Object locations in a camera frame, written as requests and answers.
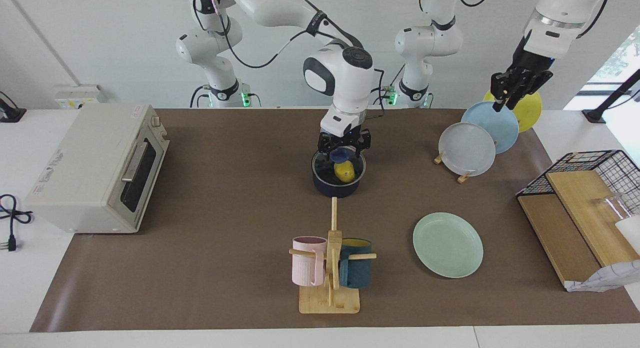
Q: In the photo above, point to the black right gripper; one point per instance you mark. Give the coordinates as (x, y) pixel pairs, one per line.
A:
(345, 140)

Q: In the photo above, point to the dark teal mug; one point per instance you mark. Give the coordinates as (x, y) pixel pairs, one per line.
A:
(356, 273)

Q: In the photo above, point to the black clamp mount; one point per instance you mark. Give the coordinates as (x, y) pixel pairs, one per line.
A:
(10, 112)

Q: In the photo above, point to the clear glass cup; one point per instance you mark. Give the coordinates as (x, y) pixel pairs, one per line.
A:
(612, 208)

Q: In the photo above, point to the wooden plate rack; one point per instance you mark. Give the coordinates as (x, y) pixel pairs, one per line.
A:
(464, 178)

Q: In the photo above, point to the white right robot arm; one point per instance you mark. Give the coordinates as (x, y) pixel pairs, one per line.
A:
(345, 78)

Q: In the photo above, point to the pink ribbed mug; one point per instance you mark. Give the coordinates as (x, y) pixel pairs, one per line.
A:
(306, 268)

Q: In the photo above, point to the glass lid blue knob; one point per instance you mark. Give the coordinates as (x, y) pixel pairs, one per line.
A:
(325, 170)

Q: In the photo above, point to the brown table mat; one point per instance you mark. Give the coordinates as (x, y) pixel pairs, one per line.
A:
(225, 248)

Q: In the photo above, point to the white wall socket box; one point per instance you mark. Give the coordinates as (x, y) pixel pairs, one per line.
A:
(80, 95)

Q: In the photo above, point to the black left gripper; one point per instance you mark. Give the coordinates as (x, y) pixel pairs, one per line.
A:
(525, 68)

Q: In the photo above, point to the pale green plate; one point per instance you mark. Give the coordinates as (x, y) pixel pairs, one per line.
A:
(447, 245)

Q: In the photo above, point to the wooden mug tree stand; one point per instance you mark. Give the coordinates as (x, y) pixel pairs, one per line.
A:
(330, 300)

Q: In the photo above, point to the grey plate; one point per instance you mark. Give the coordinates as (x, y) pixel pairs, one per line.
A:
(466, 150)

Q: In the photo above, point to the light blue plate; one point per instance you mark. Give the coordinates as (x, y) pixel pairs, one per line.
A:
(502, 130)

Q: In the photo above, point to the yellow plate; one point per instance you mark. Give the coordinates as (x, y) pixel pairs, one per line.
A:
(531, 113)

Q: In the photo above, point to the beige toaster oven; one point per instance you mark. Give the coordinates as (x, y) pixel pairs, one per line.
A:
(85, 173)

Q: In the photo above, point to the window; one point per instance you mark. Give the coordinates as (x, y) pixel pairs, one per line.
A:
(620, 58)

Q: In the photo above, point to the wooden shelf unit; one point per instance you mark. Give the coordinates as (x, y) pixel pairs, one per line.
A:
(570, 238)

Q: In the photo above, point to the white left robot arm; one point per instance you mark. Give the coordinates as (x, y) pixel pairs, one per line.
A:
(425, 43)

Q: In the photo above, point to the black camera stand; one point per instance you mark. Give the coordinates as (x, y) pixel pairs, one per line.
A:
(612, 98)

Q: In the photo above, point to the white cup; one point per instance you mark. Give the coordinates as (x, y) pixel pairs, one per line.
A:
(631, 233)

